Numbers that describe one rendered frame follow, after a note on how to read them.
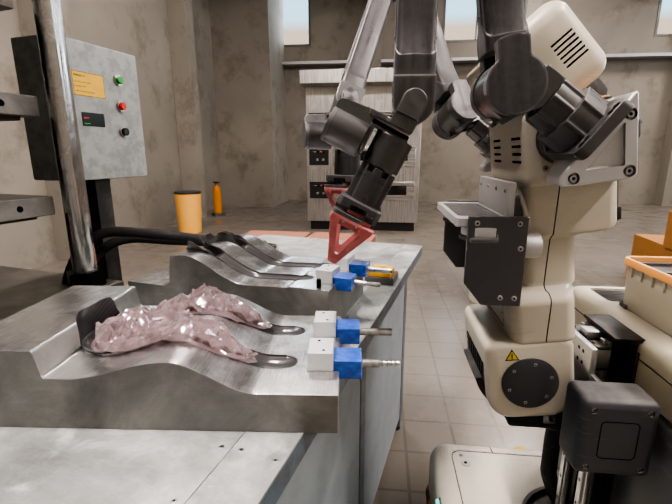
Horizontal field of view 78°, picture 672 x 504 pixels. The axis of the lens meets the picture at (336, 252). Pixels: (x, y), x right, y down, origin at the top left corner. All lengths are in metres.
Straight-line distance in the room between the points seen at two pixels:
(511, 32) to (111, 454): 0.72
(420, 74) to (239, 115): 8.94
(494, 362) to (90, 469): 0.66
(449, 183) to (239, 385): 10.06
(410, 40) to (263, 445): 0.56
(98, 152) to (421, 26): 1.13
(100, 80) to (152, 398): 1.15
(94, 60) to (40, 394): 1.11
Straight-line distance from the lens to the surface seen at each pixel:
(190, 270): 0.95
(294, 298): 0.84
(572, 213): 0.85
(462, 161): 10.52
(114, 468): 0.59
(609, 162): 0.68
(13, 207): 1.28
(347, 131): 0.61
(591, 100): 0.66
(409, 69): 0.61
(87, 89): 1.52
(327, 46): 10.71
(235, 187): 9.55
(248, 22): 9.73
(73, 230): 1.31
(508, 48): 0.62
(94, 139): 1.51
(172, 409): 0.60
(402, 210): 6.30
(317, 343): 0.61
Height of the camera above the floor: 1.15
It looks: 13 degrees down
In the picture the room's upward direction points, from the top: straight up
